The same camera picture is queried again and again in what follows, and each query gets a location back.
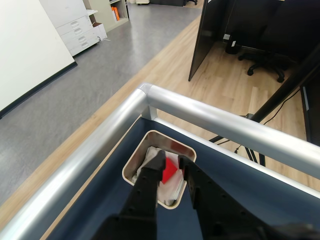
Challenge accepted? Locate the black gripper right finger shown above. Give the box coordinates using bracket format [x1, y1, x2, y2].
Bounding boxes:
[178, 155, 276, 240]

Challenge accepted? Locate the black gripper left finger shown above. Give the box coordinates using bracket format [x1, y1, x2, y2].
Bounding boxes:
[93, 149, 167, 240]

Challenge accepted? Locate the beige rounded box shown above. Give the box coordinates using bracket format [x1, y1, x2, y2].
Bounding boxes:
[121, 129, 198, 210]

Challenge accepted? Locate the black desk partition panel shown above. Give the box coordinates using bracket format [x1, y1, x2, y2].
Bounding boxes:
[187, 0, 235, 82]

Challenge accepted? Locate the black office chair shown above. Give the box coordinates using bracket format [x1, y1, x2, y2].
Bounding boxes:
[237, 24, 288, 84]

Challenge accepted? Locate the orange binder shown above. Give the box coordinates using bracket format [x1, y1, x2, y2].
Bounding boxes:
[111, 6, 121, 22]

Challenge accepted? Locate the white crumpled cloth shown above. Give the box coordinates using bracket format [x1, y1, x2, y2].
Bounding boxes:
[131, 146, 187, 207]

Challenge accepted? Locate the black desk pedestal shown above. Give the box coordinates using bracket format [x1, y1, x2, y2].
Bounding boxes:
[299, 84, 320, 147]

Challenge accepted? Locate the white drawer cabinet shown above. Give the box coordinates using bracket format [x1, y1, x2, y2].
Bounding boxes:
[38, 0, 108, 57]

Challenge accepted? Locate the beige open shelf unit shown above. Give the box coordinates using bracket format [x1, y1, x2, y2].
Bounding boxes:
[108, 0, 131, 30]

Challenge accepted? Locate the black tripod stand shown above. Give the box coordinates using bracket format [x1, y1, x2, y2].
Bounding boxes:
[208, 37, 320, 167]

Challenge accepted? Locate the red cube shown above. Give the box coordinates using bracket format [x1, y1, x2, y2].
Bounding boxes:
[161, 156, 179, 185]

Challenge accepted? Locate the silver table rail frame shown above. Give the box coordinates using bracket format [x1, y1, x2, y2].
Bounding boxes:
[0, 82, 320, 240]

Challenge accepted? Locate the black waste bin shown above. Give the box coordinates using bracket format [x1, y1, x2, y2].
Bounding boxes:
[224, 39, 242, 55]

